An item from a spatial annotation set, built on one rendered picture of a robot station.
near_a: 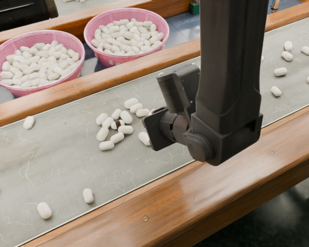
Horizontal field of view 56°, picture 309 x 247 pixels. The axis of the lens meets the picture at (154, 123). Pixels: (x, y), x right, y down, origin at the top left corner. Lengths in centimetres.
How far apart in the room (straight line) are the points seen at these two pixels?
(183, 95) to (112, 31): 65
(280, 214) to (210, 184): 93
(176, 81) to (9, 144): 46
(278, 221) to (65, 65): 112
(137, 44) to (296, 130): 52
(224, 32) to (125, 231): 39
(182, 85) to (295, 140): 38
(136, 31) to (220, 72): 71
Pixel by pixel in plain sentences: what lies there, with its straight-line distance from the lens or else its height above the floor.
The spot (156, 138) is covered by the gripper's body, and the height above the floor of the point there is 87.
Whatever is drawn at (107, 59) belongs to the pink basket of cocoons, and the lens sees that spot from 89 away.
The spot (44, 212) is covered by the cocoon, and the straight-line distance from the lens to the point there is 60.
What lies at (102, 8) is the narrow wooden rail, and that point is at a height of 76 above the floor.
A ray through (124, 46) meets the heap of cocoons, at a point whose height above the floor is 74.
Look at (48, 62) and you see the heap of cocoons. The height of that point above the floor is 74.
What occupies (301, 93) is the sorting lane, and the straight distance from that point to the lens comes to 86.
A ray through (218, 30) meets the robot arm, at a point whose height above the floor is 113.
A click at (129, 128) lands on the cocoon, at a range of 67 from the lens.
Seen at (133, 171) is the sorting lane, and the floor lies 74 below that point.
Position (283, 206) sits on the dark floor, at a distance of 152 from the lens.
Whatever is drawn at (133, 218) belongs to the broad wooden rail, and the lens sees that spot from 55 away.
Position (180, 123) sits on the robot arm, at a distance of 44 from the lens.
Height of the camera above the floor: 128
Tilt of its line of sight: 50 degrees down
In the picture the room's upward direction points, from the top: straight up
